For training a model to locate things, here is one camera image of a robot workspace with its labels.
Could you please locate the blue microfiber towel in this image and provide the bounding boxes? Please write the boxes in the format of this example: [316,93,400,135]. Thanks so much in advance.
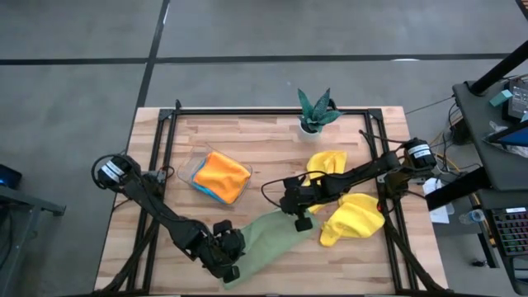
[189,158,232,205]

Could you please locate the green microfiber towel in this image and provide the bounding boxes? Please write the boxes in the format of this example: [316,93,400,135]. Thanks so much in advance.
[222,208,322,290]

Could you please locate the clear water bottle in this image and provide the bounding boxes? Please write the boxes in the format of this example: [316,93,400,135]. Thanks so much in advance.
[458,208,488,226]

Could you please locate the black tablet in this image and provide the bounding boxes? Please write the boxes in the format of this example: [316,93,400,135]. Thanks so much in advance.
[482,119,528,148]

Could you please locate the black keyboard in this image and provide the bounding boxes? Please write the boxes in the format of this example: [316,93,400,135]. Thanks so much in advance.
[490,207,528,257]

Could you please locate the orange microfiber towel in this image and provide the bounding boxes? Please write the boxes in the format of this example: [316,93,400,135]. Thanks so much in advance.
[191,150,252,205]

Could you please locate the clear plastic bin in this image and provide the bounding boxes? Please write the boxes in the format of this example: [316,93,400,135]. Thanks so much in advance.
[176,143,254,206]

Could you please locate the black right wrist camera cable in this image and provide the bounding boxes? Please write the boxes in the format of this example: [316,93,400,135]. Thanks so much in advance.
[260,130,409,208]

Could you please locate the black desk pole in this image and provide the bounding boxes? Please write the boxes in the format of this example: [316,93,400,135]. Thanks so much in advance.
[469,40,528,97]

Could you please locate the snake plant in white pot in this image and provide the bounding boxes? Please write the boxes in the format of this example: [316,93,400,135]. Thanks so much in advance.
[295,87,344,144]

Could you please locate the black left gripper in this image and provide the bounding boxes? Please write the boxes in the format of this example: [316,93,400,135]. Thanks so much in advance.
[191,219,248,284]

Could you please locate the black floor cable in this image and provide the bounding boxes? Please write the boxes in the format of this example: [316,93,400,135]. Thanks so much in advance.
[405,96,455,116]

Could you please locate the black device with blue light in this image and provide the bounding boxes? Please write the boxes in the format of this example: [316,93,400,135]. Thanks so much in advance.
[0,163,23,190]

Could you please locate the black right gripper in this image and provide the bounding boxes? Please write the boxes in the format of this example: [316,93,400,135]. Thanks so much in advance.
[279,176,329,233]

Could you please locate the black computer desk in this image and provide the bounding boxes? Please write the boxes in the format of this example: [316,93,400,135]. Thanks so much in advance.
[424,78,528,296]

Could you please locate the black side table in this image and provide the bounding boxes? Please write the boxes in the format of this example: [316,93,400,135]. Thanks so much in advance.
[0,183,67,285]

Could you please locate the black aluminium table frame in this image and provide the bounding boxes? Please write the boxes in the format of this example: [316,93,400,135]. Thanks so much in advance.
[92,98,449,296]

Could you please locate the small teal box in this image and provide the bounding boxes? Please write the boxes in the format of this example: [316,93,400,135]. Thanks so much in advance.
[488,88,514,108]

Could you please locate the yellow microfiber towel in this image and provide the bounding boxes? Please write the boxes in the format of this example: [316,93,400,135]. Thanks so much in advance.
[319,192,386,248]
[303,150,349,215]

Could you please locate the white paper on floor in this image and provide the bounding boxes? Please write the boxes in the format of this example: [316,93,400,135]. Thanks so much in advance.
[422,177,455,225]

